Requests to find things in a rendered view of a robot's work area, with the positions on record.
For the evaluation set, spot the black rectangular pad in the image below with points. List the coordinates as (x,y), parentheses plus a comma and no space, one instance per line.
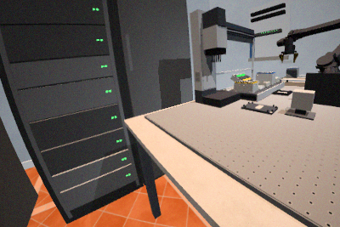
(282,92)

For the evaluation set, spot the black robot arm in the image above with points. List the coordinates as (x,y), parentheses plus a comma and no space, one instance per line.
(328,63)

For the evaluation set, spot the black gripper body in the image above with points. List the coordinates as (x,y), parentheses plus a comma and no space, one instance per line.
(288,50)

